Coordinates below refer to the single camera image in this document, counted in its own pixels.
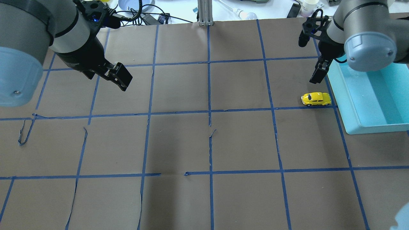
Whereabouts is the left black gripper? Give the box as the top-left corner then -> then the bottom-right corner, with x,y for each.
80,61 -> 133,92

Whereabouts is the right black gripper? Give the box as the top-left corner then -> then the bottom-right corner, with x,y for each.
309,43 -> 344,84

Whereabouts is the yellow toy beetle car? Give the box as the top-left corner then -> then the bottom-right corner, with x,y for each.
301,92 -> 332,106

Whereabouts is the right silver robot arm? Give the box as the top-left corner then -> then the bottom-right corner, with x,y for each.
298,0 -> 409,84

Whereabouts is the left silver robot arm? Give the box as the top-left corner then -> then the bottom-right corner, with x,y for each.
0,0 -> 133,107

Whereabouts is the turquoise plastic bin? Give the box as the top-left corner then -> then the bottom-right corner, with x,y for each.
328,62 -> 409,134

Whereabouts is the blue plate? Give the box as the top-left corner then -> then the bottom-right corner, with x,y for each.
117,0 -> 155,13

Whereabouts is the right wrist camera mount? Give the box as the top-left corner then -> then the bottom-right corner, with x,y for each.
298,9 -> 331,48

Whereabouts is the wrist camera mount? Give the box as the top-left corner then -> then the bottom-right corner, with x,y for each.
73,0 -> 121,30
298,9 -> 331,48

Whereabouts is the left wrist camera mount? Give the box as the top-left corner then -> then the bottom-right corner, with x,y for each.
73,0 -> 121,30

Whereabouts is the aluminium frame post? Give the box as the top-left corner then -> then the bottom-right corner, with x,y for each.
197,0 -> 214,26

